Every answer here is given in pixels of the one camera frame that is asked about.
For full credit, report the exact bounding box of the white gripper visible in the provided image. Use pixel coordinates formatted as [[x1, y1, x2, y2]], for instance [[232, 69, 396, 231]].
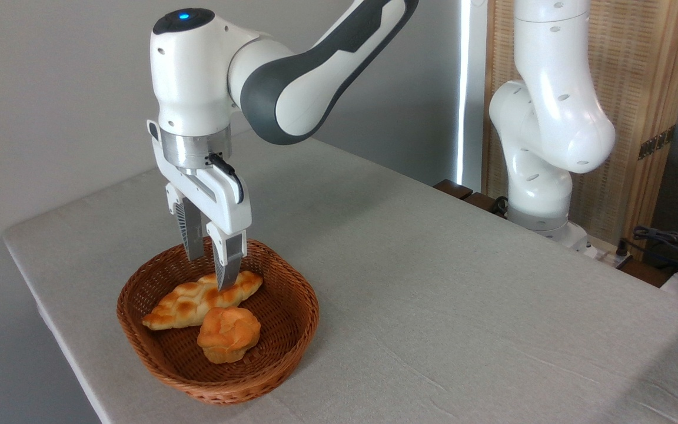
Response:
[[147, 120, 252, 292]]

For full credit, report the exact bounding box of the braided golden bread loaf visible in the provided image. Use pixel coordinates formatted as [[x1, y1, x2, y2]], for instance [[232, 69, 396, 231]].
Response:
[[142, 270, 264, 331]]

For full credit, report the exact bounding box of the round golden bread bun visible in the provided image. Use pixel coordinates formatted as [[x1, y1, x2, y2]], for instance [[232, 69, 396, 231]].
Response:
[[197, 306, 261, 364]]

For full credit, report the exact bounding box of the brown wicker basket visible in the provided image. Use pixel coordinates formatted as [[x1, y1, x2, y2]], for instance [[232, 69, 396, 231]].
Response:
[[117, 236, 320, 406]]

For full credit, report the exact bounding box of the dark brown wooden block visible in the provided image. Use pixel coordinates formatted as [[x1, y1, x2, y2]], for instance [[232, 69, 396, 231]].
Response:
[[463, 192, 508, 218], [433, 179, 474, 200]]

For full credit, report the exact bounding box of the grey tablecloth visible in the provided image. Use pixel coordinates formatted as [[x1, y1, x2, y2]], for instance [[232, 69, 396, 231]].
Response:
[[2, 131, 678, 424]]

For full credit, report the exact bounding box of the white power strip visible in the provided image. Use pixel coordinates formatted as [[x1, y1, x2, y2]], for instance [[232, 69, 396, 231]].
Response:
[[574, 233, 634, 269]]

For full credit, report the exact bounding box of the metal screen hinge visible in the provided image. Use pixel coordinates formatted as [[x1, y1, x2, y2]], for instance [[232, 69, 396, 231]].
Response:
[[638, 125, 676, 161]]

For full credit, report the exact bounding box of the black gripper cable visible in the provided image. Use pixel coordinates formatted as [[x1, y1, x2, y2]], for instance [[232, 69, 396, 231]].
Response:
[[207, 153, 245, 204]]

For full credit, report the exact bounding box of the white window frame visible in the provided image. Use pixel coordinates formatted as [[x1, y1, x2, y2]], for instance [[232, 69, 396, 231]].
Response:
[[457, 0, 488, 192]]

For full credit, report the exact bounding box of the black cable bundle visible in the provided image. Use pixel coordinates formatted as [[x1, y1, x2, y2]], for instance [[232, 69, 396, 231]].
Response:
[[619, 226, 678, 277]]

